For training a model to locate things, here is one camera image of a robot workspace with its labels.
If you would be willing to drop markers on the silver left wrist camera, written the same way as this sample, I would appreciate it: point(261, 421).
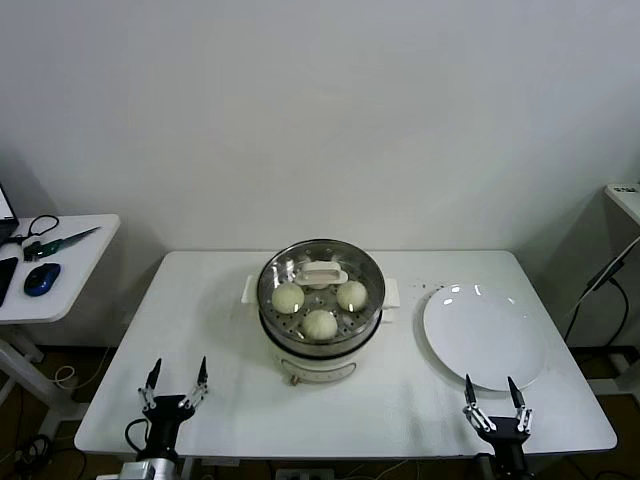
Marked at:
point(150, 470)

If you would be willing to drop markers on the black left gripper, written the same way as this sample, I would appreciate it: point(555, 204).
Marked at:
point(167, 415)

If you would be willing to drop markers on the blue computer mouse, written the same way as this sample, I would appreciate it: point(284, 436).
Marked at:
point(42, 278)

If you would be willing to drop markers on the white electric cooker base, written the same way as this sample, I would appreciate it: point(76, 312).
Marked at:
point(320, 367)

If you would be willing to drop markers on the white round plate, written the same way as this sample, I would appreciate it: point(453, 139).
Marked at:
point(485, 340)

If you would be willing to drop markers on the dark inline adapter box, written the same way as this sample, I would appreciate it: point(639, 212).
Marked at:
point(606, 274)

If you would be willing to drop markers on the laptop computer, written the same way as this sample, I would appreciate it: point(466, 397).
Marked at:
point(6, 210)

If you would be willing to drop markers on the stainless steel steamer basket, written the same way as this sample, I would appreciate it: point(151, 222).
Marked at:
point(370, 332)

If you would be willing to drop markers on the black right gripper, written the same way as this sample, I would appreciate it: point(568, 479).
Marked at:
point(507, 440)

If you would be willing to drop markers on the white side table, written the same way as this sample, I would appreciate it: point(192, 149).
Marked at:
point(85, 280)

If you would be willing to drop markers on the white power strip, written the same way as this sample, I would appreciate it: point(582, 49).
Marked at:
point(305, 473)

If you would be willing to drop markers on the black smartphone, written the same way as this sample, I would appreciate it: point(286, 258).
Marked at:
point(6, 280)

